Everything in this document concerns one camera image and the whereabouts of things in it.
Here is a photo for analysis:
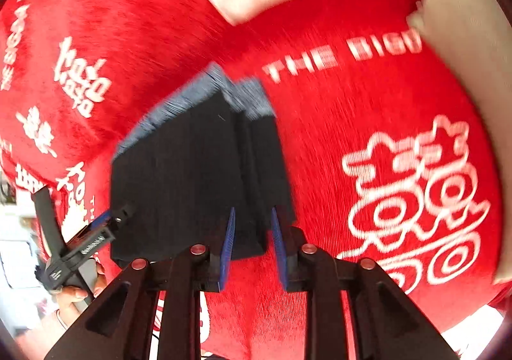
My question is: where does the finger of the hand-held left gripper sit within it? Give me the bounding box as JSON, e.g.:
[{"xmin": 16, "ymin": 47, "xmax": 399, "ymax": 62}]
[
  {"xmin": 66, "ymin": 210, "xmax": 113, "ymax": 245},
  {"xmin": 109, "ymin": 203, "xmax": 135, "ymax": 233}
]

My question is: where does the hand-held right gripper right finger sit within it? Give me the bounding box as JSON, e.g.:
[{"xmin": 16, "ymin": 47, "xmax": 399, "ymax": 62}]
[{"xmin": 270, "ymin": 206, "xmax": 461, "ymax": 360}]

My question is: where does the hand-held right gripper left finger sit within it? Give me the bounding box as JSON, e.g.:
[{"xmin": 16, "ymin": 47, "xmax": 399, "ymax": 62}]
[{"xmin": 44, "ymin": 207, "xmax": 237, "ymax": 360}]

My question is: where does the black pants grey patterned waistband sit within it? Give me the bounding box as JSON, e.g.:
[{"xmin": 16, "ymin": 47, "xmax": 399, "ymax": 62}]
[{"xmin": 109, "ymin": 62, "xmax": 297, "ymax": 269}]

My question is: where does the person's left forearm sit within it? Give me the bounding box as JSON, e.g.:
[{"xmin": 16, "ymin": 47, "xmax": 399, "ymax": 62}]
[{"xmin": 15, "ymin": 302, "xmax": 83, "ymax": 348}]

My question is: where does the person's left hand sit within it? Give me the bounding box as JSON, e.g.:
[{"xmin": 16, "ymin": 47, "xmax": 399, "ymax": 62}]
[{"xmin": 51, "ymin": 259, "xmax": 108, "ymax": 318}]

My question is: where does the red printed blanket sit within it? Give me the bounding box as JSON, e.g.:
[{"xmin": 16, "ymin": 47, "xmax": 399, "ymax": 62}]
[{"xmin": 0, "ymin": 0, "xmax": 505, "ymax": 360}]

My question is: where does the cream pillow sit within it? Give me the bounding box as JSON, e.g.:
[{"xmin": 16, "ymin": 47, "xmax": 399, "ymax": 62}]
[{"xmin": 407, "ymin": 0, "xmax": 509, "ymax": 285}]

